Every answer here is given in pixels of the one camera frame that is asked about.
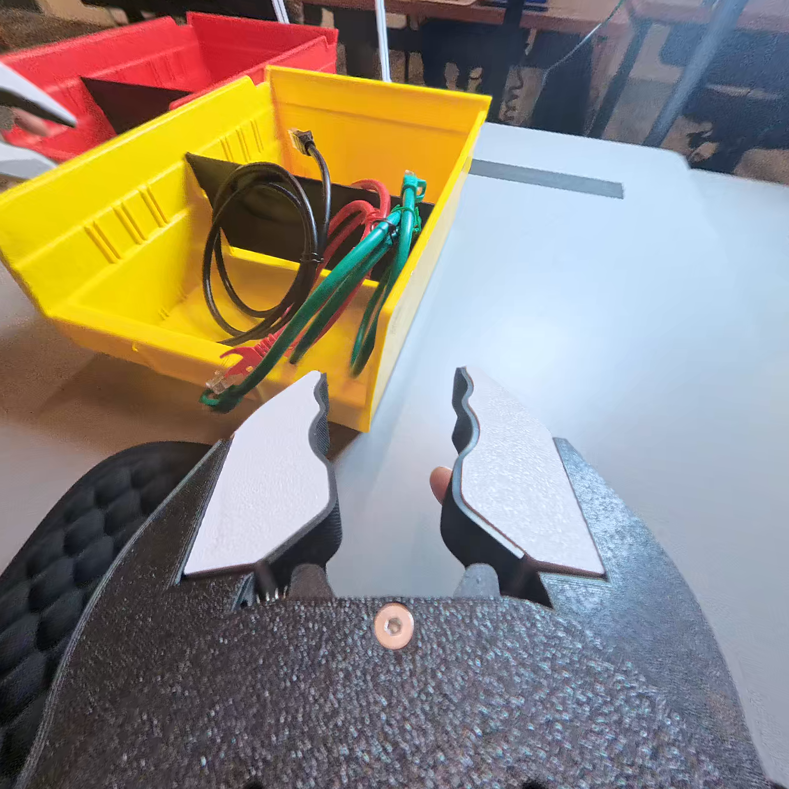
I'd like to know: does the black ethernet cable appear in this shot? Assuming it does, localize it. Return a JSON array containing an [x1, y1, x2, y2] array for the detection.
[[202, 128, 332, 346]]

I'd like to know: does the yellow plastic bin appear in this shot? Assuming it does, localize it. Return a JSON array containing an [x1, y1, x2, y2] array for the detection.
[[0, 65, 493, 432]]

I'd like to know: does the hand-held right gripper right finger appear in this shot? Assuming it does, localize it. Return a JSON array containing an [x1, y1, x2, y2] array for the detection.
[[439, 367, 606, 608]]

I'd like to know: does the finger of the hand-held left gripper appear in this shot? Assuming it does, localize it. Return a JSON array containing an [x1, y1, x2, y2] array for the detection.
[[0, 62, 78, 129], [0, 143, 59, 181]]

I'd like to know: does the red ethernet cable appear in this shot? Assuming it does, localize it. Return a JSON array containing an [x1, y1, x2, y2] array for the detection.
[[206, 179, 392, 390]]

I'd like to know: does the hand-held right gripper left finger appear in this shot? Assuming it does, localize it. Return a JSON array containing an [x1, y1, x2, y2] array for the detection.
[[182, 371, 343, 608]]

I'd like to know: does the red plastic bin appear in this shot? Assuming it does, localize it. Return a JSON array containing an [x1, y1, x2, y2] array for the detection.
[[0, 11, 339, 164]]

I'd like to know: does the green ethernet cable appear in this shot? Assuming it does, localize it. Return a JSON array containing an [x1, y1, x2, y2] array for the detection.
[[199, 173, 427, 413]]

